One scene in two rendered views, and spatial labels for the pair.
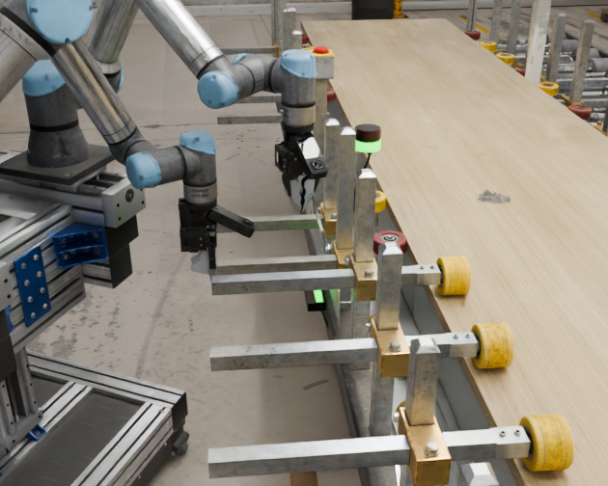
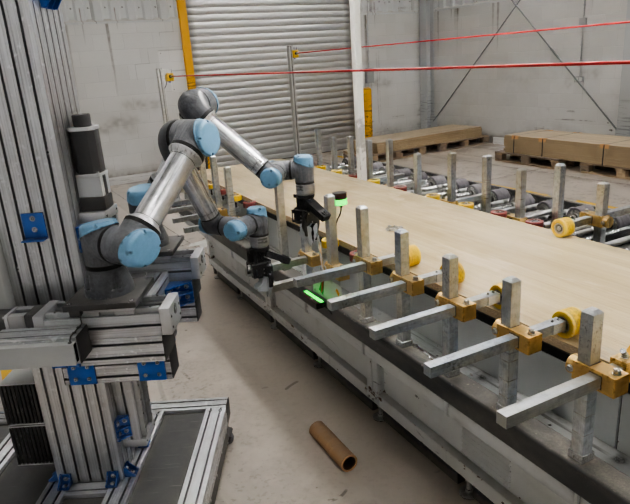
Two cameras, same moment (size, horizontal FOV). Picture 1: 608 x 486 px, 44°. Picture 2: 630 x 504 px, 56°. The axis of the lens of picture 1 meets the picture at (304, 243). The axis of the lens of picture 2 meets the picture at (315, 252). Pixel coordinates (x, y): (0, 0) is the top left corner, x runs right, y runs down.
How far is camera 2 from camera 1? 98 cm
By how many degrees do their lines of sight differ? 21
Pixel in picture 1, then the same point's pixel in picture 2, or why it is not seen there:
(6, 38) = (183, 155)
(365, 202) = (364, 222)
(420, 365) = (451, 265)
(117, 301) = not seen: hidden behind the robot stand
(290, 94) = (303, 177)
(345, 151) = (330, 207)
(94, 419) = (176, 427)
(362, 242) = (364, 245)
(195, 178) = (260, 232)
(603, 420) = not seen: hidden behind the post
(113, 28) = not seen: hidden behind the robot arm
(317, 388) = (293, 386)
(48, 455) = (160, 453)
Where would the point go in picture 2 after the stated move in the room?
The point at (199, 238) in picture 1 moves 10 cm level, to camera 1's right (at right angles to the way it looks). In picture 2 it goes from (263, 269) to (287, 264)
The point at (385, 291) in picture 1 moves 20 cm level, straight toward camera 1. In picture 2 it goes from (402, 253) to (428, 272)
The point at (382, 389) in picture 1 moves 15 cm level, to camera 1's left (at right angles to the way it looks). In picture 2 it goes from (405, 310) to (366, 319)
